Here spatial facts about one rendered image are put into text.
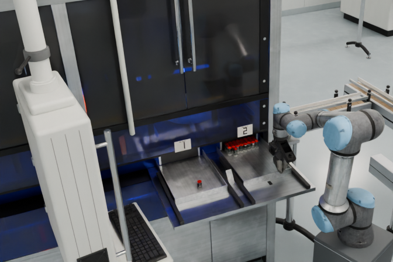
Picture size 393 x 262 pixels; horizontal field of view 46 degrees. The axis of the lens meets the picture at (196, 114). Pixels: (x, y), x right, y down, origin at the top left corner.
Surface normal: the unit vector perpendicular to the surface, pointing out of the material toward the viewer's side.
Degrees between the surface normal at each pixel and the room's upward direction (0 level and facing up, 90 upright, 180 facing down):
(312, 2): 90
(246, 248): 90
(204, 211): 0
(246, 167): 0
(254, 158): 0
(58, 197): 90
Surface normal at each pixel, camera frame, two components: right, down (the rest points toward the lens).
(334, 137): -0.92, 0.11
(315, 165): -0.06, -0.88
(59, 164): 0.46, 0.40
